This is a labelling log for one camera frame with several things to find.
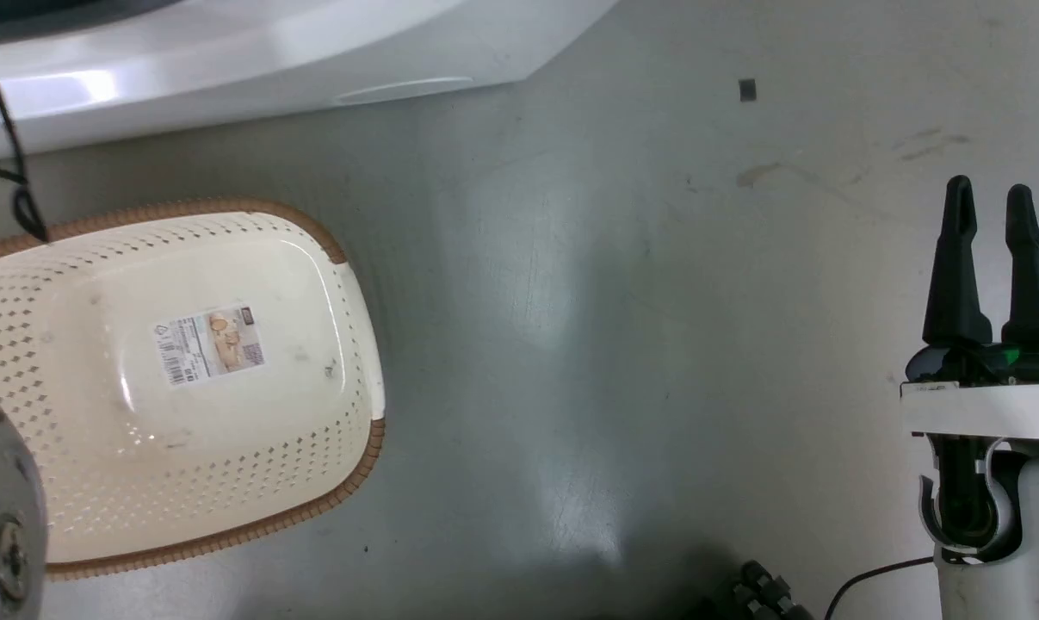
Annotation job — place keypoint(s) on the small dark floor marker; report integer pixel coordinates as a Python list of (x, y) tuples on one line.
[(747, 90)]

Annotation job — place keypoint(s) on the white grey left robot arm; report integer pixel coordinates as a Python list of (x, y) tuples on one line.
[(3, 517)]

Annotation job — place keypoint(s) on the printed label sticker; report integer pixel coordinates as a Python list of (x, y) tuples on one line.
[(211, 345)]

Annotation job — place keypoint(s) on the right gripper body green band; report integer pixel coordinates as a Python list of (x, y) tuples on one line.
[(984, 409)]

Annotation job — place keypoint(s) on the cream perforated laundry basket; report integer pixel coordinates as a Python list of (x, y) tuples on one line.
[(226, 448)]

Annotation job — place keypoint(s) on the white washing machine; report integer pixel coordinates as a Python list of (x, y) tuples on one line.
[(226, 60)]

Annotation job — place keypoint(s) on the black ribbed connector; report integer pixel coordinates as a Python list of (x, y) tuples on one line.
[(764, 594)]

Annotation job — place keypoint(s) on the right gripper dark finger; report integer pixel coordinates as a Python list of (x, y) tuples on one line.
[(956, 275), (1032, 284)]

